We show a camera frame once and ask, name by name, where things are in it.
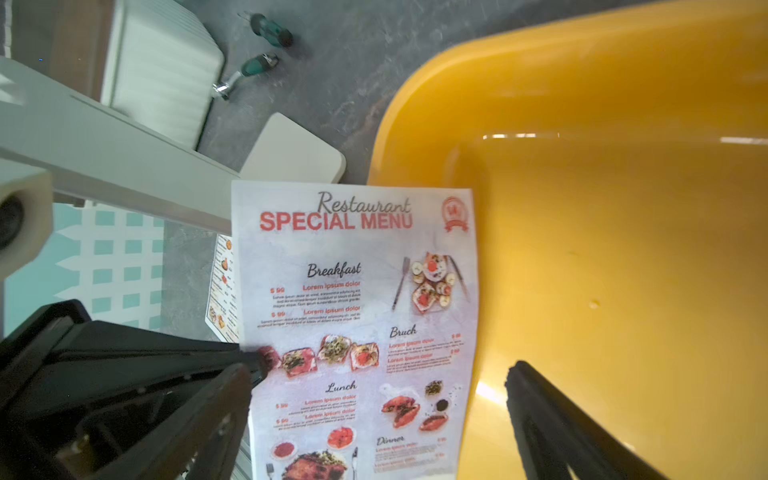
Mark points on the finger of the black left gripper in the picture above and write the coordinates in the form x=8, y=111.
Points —
x=102, y=365

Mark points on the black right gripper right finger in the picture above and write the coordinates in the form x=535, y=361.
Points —
x=558, y=440

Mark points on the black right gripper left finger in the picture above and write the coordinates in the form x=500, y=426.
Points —
x=201, y=437

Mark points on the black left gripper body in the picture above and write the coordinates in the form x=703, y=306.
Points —
x=41, y=441

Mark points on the restaurant special menu sheet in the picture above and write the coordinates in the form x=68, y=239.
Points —
x=364, y=303

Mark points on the clear acrylic menu holder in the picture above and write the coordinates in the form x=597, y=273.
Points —
x=287, y=152

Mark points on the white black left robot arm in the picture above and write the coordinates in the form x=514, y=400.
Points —
x=96, y=153

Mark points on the dim sum inn menu sheet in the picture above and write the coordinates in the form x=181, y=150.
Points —
x=221, y=306

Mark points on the yellow plastic tray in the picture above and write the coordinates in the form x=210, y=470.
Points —
x=618, y=164

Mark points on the white box with brown lid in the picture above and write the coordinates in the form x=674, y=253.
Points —
x=152, y=61

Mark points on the green black screwdriver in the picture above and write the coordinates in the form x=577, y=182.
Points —
x=275, y=34

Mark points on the green handled ratchet wrench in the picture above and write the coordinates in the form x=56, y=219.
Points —
x=253, y=67

